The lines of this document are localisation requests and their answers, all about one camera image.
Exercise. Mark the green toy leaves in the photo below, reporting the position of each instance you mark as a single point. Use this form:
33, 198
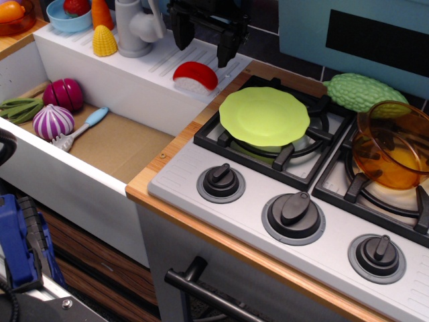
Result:
21, 110

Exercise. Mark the yellow toy corn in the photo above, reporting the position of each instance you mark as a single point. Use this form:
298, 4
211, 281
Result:
104, 42

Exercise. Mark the light blue toy microwave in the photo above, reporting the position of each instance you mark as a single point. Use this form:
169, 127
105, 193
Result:
385, 40

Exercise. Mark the left black stove knob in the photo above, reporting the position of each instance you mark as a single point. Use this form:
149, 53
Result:
221, 184

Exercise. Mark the right black stove knob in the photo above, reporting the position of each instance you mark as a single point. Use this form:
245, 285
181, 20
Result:
377, 258

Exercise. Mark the light blue bowl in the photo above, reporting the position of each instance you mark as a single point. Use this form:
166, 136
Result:
63, 22

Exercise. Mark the middle black stove knob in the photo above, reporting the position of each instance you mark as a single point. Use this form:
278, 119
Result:
293, 219

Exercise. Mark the purple striped toy onion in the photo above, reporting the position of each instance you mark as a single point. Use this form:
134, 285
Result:
52, 121

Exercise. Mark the orange toy carrot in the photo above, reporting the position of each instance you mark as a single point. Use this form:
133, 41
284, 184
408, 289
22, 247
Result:
101, 14

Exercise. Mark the magenta toy beet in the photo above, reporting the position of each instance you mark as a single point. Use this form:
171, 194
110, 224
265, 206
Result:
65, 93

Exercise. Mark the red toy strawberry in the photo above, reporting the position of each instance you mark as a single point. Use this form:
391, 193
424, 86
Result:
76, 8

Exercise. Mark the blue clamp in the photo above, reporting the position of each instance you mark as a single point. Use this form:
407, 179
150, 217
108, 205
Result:
27, 245

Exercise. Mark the silver stove top panel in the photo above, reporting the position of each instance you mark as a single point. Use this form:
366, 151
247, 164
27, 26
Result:
325, 260

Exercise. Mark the black oven door handle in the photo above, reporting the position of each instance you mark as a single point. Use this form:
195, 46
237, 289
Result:
187, 283

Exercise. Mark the right black stove grate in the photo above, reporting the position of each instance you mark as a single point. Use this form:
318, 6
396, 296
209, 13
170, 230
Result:
344, 186

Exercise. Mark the orange toy fruit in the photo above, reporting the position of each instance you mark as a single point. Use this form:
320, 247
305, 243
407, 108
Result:
11, 11

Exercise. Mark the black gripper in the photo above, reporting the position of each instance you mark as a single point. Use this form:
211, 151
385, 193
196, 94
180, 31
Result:
220, 16

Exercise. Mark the blue handled pasta spoon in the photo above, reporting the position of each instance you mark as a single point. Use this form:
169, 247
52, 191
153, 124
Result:
65, 142

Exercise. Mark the black stove grate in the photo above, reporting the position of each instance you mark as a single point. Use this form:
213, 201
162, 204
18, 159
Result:
344, 186
296, 164

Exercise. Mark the grey toy faucet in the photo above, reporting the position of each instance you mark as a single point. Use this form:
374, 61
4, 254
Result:
138, 30

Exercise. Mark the red and white toy sushi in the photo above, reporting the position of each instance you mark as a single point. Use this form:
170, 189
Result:
195, 77

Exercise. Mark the light green plate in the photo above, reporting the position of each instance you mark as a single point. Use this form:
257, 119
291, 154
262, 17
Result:
264, 116

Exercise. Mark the orange transparent bowl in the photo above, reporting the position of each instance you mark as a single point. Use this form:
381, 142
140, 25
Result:
20, 25

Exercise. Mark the left black stove grate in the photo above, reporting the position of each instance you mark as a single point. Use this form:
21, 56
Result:
296, 164

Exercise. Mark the orange transparent pot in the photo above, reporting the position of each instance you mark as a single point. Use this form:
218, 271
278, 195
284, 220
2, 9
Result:
391, 145

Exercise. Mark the black stove knob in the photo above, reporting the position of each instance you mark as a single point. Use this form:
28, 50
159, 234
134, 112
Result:
293, 219
221, 184
377, 258

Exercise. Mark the green toy bitter gourd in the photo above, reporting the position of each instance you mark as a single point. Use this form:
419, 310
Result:
359, 93

